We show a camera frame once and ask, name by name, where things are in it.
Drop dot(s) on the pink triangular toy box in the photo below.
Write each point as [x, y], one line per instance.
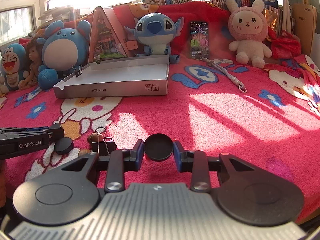
[108, 39]

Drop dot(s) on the blue Stitch plush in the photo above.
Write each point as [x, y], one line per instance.
[155, 31]

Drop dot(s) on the red patterned blanket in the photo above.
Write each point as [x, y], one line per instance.
[213, 104]

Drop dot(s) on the pink bunny plush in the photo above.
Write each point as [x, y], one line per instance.
[248, 26]

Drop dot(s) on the black binder clip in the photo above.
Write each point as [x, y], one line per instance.
[105, 147]

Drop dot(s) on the Doraemon plush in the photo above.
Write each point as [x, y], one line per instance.
[13, 63]

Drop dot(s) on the smartphone with lit screen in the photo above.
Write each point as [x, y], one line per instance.
[199, 43]

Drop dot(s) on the brown wooden nut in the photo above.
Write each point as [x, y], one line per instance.
[95, 137]

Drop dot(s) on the black round lid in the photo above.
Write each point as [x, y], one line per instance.
[158, 147]

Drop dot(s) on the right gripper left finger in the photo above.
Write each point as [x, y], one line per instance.
[132, 158]

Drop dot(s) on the brown cardboard board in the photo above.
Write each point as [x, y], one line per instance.
[305, 16]

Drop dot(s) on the blue round mouse plush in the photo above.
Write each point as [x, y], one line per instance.
[64, 50]

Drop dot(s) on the binder clip on box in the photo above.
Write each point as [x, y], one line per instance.
[77, 70]

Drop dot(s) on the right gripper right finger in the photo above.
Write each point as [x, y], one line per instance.
[184, 159]

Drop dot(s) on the red cloth bundle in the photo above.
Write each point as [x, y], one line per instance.
[283, 46]

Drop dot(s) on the black round puck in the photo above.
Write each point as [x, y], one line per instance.
[63, 146]

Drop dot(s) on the brown haired doll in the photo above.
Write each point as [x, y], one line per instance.
[34, 60]

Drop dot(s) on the white shallow cardboard box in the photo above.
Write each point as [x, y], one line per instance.
[130, 76]

